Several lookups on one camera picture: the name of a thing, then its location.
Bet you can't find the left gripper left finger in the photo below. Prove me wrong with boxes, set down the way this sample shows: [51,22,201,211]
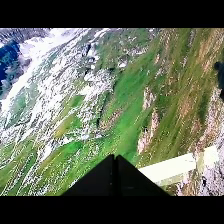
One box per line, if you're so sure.
[62,153,116,197]

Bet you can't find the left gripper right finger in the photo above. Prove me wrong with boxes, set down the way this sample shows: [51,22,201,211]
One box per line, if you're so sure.
[115,154,170,197]

